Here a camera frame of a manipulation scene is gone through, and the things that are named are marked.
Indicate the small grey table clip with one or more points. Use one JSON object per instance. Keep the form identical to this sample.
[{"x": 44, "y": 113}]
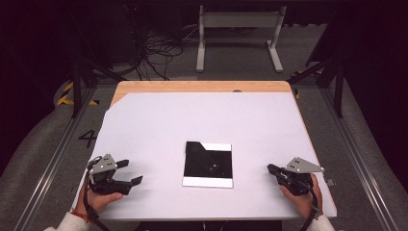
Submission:
[{"x": 330, "y": 182}]

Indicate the grey metal desk frame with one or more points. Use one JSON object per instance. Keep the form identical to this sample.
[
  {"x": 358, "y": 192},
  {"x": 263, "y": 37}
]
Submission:
[{"x": 239, "y": 20}]

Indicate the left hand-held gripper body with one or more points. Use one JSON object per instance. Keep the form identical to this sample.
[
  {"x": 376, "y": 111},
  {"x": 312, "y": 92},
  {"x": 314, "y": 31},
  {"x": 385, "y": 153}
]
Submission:
[{"x": 103, "y": 165}]

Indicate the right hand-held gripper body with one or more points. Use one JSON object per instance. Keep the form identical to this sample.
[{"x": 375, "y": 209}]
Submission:
[{"x": 301, "y": 166}]

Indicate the person's left hand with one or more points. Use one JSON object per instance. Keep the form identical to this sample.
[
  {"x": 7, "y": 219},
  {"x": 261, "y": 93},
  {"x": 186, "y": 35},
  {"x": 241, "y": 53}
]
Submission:
[{"x": 99, "y": 200}]

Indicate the yellow black hazard tape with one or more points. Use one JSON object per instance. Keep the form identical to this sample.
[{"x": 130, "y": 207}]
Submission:
[{"x": 65, "y": 94}]

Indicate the black metal stand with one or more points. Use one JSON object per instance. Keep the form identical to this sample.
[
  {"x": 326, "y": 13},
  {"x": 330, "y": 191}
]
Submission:
[
  {"x": 76, "y": 86},
  {"x": 338, "y": 89}
]

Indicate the person's right hand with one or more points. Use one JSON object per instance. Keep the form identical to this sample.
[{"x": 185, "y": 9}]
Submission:
[{"x": 303, "y": 203}]

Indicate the aluminium floor rail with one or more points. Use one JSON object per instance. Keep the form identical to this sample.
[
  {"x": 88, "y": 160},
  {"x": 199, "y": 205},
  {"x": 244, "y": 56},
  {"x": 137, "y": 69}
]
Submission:
[
  {"x": 359, "y": 166},
  {"x": 51, "y": 166}
]

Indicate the white table sheet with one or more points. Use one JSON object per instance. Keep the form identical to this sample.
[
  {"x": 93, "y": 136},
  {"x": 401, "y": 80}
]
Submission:
[{"x": 208, "y": 112}]

